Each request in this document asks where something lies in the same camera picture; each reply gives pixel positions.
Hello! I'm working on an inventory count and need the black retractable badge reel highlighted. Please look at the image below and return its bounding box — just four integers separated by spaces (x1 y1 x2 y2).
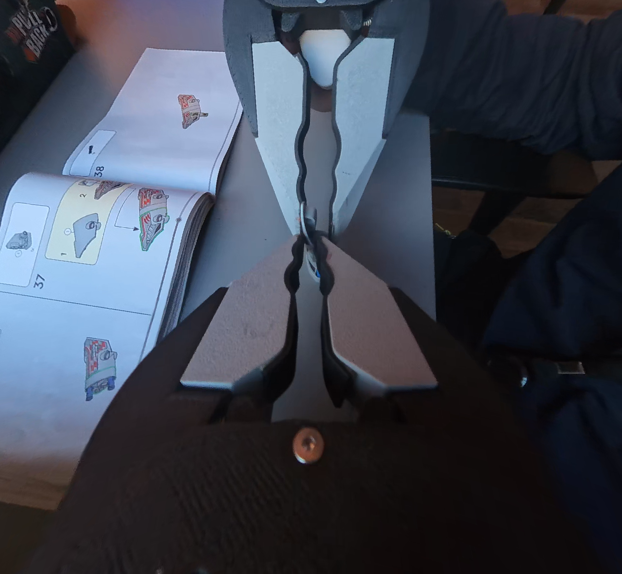
486 353 589 390

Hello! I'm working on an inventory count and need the person's right forearm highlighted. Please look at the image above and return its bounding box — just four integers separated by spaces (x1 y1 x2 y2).
403 0 622 162

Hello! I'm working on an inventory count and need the black chair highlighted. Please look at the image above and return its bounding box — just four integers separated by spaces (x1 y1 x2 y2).
430 127 598 240

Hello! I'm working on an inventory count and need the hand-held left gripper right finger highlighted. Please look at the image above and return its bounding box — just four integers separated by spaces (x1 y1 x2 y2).
317 236 438 409

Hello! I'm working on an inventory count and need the small grey lego assembly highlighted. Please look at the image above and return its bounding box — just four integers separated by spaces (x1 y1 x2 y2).
297 201 333 286

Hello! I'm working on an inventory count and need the lego instruction booklet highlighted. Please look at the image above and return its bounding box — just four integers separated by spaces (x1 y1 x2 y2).
0 47 244 512

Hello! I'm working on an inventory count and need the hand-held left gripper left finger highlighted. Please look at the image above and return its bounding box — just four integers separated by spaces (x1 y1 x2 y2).
180 235 300 407

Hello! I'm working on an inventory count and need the person's dark blue jacket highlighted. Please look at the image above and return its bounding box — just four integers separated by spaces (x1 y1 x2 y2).
481 176 622 550

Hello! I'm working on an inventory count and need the black printed cardboard box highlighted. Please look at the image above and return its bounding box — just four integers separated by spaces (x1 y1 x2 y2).
0 0 78 147

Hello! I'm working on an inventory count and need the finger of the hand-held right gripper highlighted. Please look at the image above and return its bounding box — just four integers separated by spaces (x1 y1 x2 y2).
251 39 312 237
328 35 394 241

